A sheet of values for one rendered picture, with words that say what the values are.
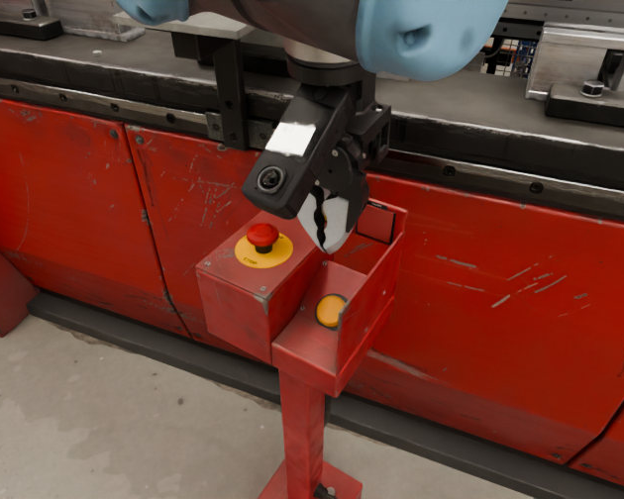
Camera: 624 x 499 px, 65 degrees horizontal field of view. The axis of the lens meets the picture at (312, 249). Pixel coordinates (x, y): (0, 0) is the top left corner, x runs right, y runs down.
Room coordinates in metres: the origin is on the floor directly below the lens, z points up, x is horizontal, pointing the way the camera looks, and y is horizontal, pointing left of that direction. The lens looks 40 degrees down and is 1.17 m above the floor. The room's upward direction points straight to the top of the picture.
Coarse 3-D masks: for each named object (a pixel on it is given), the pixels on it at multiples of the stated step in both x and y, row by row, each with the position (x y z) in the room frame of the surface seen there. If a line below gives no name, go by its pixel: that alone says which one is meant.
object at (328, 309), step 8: (328, 296) 0.43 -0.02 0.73; (336, 296) 0.43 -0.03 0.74; (320, 304) 0.43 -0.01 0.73; (328, 304) 0.42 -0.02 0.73; (336, 304) 0.42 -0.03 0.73; (344, 304) 0.42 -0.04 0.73; (320, 312) 0.42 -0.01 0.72; (328, 312) 0.41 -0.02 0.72; (336, 312) 0.41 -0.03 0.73; (320, 320) 0.41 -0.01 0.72; (328, 320) 0.41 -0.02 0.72; (336, 320) 0.40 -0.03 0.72
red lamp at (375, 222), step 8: (368, 208) 0.49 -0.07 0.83; (376, 208) 0.48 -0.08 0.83; (360, 216) 0.49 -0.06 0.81; (368, 216) 0.49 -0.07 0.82; (376, 216) 0.48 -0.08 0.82; (384, 216) 0.48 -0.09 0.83; (392, 216) 0.47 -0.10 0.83; (360, 224) 0.49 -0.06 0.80; (368, 224) 0.49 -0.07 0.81; (376, 224) 0.48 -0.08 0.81; (384, 224) 0.47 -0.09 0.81; (360, 232) 0.49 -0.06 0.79; (368, 232) 0.49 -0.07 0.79; (376, 232) 0.48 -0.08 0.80; (384, 232) 0.47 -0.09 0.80; (384, 240) 0.47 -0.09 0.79
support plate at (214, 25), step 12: (120, 24) 0.66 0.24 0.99; (132, 24) 0.66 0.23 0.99; (168, 24) 0.64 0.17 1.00; (180, 24) 0.63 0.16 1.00; (192, 24) 0.63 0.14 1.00; (204, 24) 0.63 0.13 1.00; (216, 24) 0.63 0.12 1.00; (228, 24) 0.63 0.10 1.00; (240, 24) 0.63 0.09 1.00; (216, 36) 0.61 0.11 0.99; (228, 36) 0.61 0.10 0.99; (240, 36) 0.61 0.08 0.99
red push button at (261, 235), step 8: (264, 224) 0.48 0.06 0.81; (248, 232) 0.47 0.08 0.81; (256, 232) 0.47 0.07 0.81; (264, 232) 0.47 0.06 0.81; (272, 232) 0.47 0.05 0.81; (248, 240) 0.46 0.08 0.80; (256, 240) 0.45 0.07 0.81; (264, 240) 0.45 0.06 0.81; (272, 240) 0.46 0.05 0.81; (256, 248) 0.46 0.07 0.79; (264, 248) 0.46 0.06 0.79
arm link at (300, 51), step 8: (288, 40) 0.38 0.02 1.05; (288, 48) 0.39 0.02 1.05; (296, 48) 0.38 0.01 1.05; (304, 48) 0.37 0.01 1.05; (312, 48) 0.37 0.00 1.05; (296, 56) 0.38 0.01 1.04; (304, 56) 0.37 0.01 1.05; (312, 56) 0.37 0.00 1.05; (320, 56) 0.37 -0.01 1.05; (328, 56) 0.37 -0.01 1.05; (336, 56) 0.37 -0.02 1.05; (304, 64) 0.38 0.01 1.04; (312, 64) 0.38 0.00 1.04; (320, 64) 0.37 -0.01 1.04; (328, 64) 0.37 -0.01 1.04; (336, 64) 0.37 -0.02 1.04; (344, 64) 0.37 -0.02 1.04; (352, 64) 0.38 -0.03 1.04
